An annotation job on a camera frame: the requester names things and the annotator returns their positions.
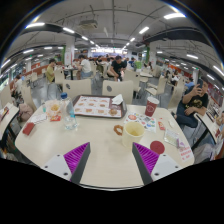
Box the cream chairs group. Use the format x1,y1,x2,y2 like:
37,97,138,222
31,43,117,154
123,64,188,111

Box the white crumpled napkin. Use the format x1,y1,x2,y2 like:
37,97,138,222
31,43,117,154
111,94,124,106

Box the colourful sticker sheet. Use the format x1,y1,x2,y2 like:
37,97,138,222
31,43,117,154
124,111,158,134

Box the dark red flat packet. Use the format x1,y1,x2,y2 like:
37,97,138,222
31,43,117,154
22,122,36,136

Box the ceiling air conditioner unit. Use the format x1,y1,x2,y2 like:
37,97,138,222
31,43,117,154
78,19,99,30

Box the cream chair with hole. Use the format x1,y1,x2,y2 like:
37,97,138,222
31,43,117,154
62,78,93,101
101,79,135,105

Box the flat round red coaster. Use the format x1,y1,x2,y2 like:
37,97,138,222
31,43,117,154
149,140,166,155

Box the white paper red print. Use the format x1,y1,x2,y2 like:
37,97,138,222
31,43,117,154
178,144,194,162

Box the clear water bottle blue cap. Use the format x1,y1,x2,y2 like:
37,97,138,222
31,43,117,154
60,92,79,131

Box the cream mug brown ring handle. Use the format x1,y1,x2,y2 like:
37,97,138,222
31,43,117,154
113,120,146,149

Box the white printed card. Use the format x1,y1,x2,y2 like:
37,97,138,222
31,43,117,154
29,113,48,124

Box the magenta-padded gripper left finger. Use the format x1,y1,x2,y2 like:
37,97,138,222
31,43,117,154
41,142,92,185

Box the clear plastic snack bag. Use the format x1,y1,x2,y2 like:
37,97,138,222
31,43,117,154
44,99,64,122

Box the small red sauce packet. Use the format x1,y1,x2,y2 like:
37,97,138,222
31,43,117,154
157,120,167,131

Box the ceiling lights group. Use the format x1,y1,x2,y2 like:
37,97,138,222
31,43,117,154
0,12,224,78

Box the dark tray with paper liner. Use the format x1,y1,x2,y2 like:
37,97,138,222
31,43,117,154
72,94,128,119

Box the cream table black legs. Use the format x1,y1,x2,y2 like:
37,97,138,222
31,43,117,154
0,102,20,148
192,112,221,152

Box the pink backpack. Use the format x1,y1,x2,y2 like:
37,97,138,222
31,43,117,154
18,103,34,123

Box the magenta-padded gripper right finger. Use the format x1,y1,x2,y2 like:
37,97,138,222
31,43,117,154
132,142,183,186

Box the clear plastic wrapper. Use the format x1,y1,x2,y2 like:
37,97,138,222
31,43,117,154
164,128,181,148

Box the red paper cup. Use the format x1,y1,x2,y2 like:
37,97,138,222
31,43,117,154
144,96,161,118

